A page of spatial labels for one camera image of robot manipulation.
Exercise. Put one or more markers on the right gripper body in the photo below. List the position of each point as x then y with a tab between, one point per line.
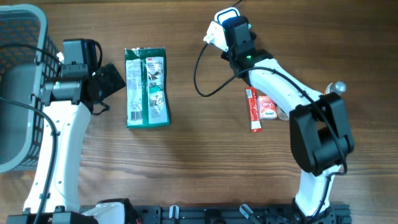
251	35

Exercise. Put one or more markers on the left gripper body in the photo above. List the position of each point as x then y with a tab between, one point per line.
111	82

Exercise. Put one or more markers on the green sponge pack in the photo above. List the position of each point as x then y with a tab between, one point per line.
147	104

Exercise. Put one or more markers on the red toothpaste box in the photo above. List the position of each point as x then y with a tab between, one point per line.
253	109

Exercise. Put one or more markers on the sponge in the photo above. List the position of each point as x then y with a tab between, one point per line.
267	107

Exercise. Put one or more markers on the yellow dish soap bottle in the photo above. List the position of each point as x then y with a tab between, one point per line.
336	87

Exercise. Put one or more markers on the green lid jar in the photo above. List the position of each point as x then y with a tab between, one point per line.
281	114

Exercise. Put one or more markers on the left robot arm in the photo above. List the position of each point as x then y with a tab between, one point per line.
67	107

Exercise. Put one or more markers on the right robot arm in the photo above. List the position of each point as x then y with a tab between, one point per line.
320	135

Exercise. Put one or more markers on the white barcode scanner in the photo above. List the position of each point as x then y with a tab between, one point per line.
226	14

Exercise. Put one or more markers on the grey plastic mesh basket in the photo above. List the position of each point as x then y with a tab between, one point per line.
28	59

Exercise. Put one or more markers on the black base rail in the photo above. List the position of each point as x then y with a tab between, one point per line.
214	214

